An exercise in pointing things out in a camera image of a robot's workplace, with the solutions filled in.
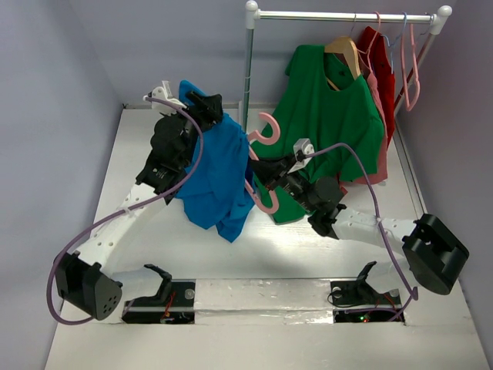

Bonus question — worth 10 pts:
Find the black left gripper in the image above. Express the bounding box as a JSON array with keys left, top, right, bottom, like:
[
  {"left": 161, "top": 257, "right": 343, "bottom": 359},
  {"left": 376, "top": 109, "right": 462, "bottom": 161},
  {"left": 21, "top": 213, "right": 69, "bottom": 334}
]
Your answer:
[{"left": 163, "top": 92, "right": 221, "bottom": 168}]

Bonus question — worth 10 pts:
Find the blue t-shirt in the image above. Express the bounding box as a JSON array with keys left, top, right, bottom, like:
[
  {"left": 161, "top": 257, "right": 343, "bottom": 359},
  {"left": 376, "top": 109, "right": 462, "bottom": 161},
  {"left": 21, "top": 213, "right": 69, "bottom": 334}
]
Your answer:
[{"left": 175, "top": 79, "right": 256, "bottom": 244}]

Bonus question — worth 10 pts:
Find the pink plastic hanger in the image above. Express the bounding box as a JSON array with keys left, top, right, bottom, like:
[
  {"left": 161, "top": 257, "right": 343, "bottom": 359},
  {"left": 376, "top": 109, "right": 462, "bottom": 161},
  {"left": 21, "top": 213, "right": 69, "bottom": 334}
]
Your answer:
[{"left": 244, "top": 112, "right": 280, "bottom": 214}]

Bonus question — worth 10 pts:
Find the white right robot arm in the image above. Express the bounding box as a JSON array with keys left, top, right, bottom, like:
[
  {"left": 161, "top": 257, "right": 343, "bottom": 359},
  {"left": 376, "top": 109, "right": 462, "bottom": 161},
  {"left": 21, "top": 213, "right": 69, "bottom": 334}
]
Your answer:
[{"left": 250, "top": 155, "right": 470, "bottom": 295}]

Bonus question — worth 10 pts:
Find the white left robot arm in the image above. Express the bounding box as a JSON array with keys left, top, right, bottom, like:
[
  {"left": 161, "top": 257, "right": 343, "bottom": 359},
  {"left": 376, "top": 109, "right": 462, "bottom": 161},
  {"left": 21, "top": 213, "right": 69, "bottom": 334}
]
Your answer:
[{"left": 46, "top": 89, "right": 223, "bottom": 325}]

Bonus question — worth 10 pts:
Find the pink t-shirt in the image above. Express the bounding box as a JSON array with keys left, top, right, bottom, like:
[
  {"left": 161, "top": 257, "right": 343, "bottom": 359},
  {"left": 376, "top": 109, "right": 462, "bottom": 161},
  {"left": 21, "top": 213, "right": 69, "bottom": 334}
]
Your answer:
[{"left": 334, "top": 72, "right": 387, "bottom": 184}]

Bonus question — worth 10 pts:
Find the green t-shirt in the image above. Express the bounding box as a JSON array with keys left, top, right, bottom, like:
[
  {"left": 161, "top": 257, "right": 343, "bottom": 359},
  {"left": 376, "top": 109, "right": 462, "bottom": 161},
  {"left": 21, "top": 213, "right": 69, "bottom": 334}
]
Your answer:
[{"left": 250, "top": 44, "right": 386, "bottom": 224}]

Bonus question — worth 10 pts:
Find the pink hanger on rack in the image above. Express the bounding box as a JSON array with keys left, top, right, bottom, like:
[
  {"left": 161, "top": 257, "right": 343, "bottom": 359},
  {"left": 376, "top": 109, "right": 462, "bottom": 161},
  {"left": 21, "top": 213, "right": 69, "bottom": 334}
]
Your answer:
[{"left": 399, "top": 22, "right": 421, "bottom": 112}]

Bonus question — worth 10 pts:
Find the wooden hanger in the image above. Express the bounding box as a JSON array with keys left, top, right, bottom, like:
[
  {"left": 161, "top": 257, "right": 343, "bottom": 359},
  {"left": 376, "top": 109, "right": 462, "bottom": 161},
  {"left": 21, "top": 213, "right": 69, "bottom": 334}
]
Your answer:
[{"left": 324, "top": 36, "right": 361, "bottom": 80}]

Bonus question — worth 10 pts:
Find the red t-shirt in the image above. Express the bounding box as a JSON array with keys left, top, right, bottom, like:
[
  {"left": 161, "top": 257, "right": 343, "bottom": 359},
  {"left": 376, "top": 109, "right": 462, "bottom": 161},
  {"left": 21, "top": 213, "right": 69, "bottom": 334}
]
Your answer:
[{"left": 357, "top": 26, "right": 395, "bottom": 144}]

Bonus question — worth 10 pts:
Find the white clothes rack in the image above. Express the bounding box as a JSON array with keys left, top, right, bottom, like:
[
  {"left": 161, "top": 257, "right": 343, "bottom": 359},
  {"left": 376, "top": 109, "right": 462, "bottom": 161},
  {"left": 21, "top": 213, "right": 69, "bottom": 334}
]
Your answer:
[{"left": 234, "top": 0, "right": 454, "bottom": 132}]

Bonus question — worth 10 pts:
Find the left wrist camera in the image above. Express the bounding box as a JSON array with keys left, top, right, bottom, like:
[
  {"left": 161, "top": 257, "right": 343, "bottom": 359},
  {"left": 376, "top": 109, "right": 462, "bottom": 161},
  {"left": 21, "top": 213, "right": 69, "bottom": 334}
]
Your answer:
[{"left": 143, "top": 80, "right": 186, "bottom": 116}]

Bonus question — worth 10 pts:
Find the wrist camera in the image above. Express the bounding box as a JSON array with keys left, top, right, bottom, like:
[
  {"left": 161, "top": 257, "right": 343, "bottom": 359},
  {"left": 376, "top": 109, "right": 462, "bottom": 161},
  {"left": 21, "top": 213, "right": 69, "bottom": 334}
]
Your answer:
[
  {"left": 289, "top": 138, "right": 314, "bottom": 173},
  {"left": 143, "top": 80, "right": 186, "bottom": 116}
]

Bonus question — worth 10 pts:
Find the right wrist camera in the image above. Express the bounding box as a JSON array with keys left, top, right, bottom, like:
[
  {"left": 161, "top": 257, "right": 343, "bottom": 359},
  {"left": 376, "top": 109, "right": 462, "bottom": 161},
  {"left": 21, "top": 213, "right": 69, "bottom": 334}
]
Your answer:
[{"left": 289, "top": 138, "right": 314, "bottom": 173}]

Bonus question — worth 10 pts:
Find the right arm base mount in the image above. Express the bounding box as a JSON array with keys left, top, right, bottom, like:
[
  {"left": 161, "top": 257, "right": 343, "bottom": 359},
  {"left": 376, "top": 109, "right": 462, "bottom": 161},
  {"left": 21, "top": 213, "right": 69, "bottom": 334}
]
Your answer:
[{"left": 327, "top": 261, "right": 405, "bottom": 324}]

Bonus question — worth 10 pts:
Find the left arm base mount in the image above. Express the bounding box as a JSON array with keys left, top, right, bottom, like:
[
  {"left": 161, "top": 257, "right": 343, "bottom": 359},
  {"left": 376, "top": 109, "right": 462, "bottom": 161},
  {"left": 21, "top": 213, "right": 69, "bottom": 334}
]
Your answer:
[{"left": 122, "top": 264, "right": 196, "bottom": 325}]

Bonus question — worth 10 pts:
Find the blue wire hanger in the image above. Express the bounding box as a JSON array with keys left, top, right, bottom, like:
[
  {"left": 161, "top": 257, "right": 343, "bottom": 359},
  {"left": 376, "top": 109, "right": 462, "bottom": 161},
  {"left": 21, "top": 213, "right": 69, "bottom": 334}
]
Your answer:
[{"left": 388, "top": 12, "right": 407, "bottom": 74}]

